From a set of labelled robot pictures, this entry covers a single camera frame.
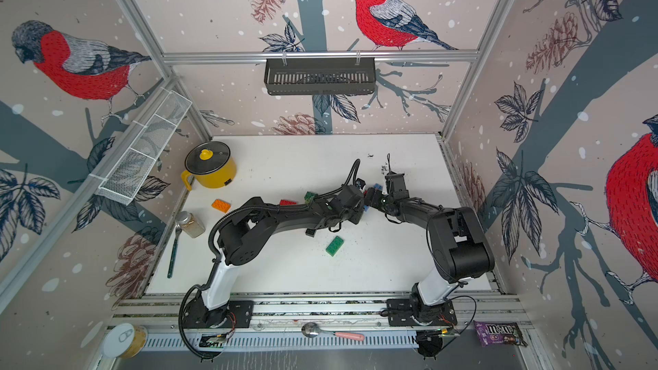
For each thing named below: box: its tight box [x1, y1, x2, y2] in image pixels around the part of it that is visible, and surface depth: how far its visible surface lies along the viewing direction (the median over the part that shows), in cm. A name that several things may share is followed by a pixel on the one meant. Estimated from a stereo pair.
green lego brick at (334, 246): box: [325, 235, 345, 257], surface depth 87 cm
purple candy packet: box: [472, 320, 528, 347], surface depth 70 cm
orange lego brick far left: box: [210, 198, 232, 214], surface depth 99 cm
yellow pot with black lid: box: [181, 140, 237, 191], surface depth 102 cm
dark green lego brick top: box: [304, 190, 319, 203], surface depth 100 cm
